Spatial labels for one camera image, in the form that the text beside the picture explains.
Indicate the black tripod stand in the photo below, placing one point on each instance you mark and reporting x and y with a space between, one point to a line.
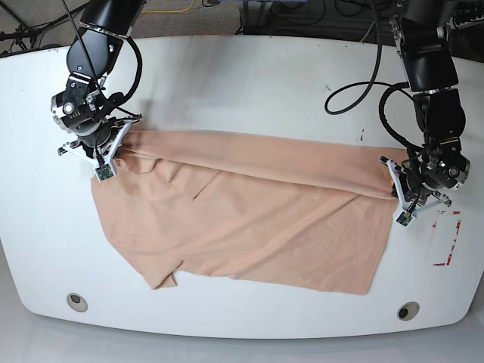
28 38

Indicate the red tape rectangle marking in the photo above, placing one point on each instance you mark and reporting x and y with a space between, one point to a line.
444 237

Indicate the left table cable grommet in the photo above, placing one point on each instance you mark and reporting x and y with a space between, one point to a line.
77 302

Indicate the white power strip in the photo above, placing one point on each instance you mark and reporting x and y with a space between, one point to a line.
466 18

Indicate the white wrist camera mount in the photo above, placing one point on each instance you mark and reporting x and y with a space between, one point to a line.
411 203
99 149

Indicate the table cable grommet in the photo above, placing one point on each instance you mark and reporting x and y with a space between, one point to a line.
408 311
77 302

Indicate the peach t-shirt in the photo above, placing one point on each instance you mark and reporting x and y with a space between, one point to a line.
249 207

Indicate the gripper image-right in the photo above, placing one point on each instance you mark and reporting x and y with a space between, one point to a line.
436 165

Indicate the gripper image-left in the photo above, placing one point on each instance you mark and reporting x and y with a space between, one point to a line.
80 107

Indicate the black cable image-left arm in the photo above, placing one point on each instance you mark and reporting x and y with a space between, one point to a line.
122 76

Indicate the right table cable grommet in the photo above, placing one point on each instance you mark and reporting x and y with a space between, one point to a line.
408 311

